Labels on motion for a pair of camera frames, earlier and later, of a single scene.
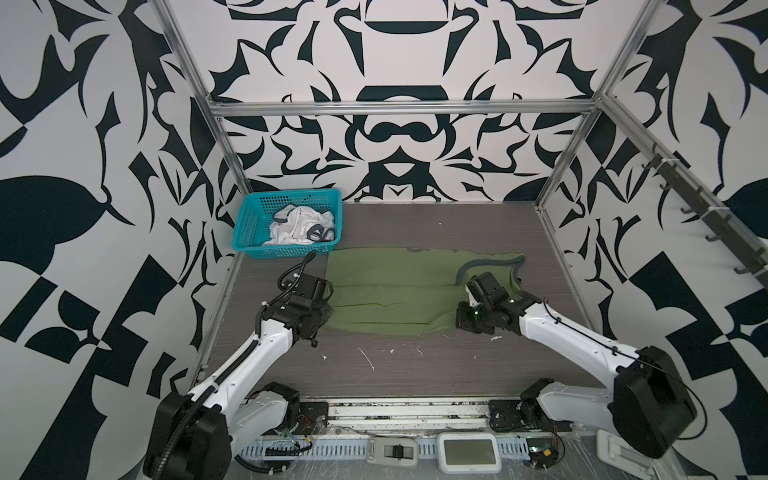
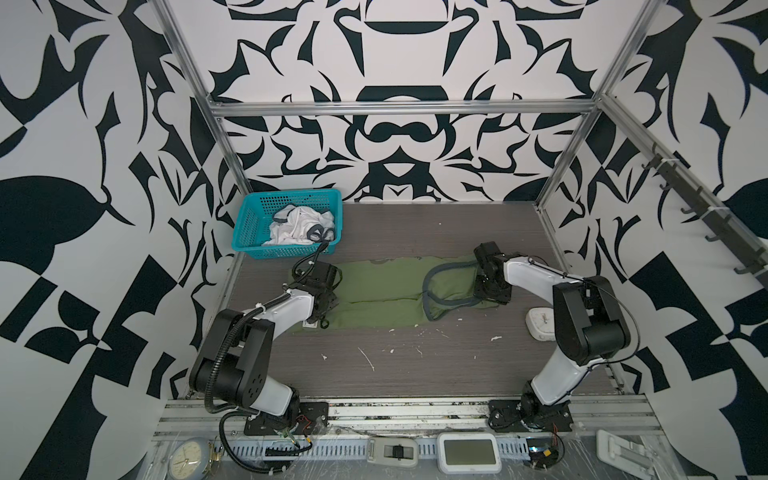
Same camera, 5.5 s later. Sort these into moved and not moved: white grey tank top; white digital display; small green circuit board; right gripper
Moved: right gripper
Not moved: white digital display; small green circuit board; white grey tank top
